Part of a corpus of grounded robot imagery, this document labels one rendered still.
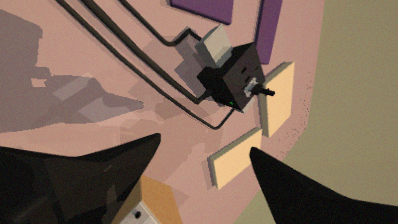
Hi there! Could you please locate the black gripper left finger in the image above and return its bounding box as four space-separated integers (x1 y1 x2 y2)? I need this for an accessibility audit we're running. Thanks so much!
0 133 161 224

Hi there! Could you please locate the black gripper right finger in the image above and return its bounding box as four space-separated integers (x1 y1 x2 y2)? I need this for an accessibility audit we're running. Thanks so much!
249 147 398 224

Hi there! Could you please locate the black power cube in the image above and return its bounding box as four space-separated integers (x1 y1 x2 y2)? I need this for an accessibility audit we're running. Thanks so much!
81 0 265 111

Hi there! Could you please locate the black usb plug with grey metal tip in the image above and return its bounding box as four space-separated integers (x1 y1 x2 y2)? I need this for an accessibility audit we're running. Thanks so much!
248 84 275 96

